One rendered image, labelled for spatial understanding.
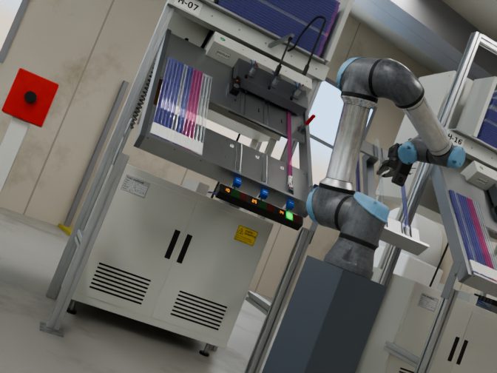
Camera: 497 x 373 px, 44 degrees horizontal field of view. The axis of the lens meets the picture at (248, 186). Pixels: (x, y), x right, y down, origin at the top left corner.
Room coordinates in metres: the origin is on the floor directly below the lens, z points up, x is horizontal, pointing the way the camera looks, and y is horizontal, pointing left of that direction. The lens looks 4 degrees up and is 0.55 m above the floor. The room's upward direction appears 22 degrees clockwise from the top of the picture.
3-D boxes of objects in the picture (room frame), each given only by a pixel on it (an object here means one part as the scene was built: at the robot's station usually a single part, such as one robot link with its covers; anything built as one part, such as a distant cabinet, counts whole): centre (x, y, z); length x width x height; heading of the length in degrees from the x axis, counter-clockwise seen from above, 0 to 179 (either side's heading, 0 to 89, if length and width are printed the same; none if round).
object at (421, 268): (5.92, -1.59, 0.65); 0.70 x 0.58 x 1.29; 30
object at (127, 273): (2.81, 0.27, 0.31); 0.70 x 0.65 x 0.62; 108
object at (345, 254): (1.85, -0.36, 0.60); 0.15 x 0.15 x 0.10
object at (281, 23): (2.71, 0.18, 1.52); 0.51 x 0.13 x 0.27; 108
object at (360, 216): (1.85, -0.36, 0.72); 0.13 x 0.12 x 0.14; 42
